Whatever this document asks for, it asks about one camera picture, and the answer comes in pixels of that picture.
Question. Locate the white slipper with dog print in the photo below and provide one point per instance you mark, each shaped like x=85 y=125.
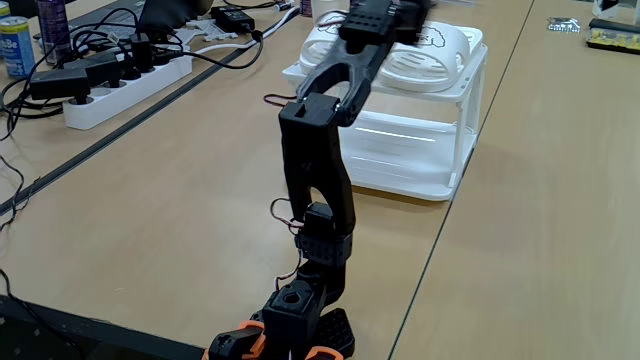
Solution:
x=425 y=65
x=315 y=50

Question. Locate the white two-tier shoe rack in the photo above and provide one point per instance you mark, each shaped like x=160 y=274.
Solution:
x=400 y=150

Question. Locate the silver foil packet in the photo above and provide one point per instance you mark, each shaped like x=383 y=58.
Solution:
x=563 y=24

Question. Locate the black power brick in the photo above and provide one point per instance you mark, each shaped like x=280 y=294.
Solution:
x=232 y=19

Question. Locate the white flat printed part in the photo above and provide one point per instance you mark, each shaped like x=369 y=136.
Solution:
x=215 y=31

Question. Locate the black and yellow box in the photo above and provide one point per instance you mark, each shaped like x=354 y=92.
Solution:
x=614 y=36

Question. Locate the clear plastic box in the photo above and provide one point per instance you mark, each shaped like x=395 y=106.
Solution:
x=617 y=7

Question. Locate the dark laptop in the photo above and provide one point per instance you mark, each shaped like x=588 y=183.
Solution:
x=170 y=12

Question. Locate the black power plug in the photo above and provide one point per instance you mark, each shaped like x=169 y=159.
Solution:
x=141 y=50
x=167 y=56

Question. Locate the white power strip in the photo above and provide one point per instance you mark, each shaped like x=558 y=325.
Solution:
x=125 y=92

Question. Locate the black plug-in adapter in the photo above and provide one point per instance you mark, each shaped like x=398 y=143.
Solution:
x=95 y=67
x=60 y=82

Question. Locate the tall purple drink can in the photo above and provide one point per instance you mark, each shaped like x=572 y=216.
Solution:
x=54 y=30

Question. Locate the blue drink can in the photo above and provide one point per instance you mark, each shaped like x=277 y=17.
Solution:
x=17 y=47

